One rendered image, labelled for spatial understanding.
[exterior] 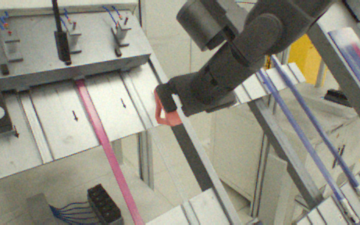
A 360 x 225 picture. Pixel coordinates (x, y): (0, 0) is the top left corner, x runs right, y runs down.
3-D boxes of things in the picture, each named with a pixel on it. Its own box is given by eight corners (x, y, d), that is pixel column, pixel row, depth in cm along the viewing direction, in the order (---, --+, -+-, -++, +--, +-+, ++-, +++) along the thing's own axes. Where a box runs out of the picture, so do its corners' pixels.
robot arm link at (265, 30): (286, 33, 28) (311, 17, 34) (215, -53, 29) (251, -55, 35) (213, 94, 37) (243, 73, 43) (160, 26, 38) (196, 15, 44)
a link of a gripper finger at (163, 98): (138, 106, 50) (158, 80, 42) (171, 98, 54) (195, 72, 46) (154, 141, 49) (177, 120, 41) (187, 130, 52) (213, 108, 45)
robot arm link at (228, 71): (255, 73, 34) (277, 55, 37) (219, 28, 34) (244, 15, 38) (222, 98, 40) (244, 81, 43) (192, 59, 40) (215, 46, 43)
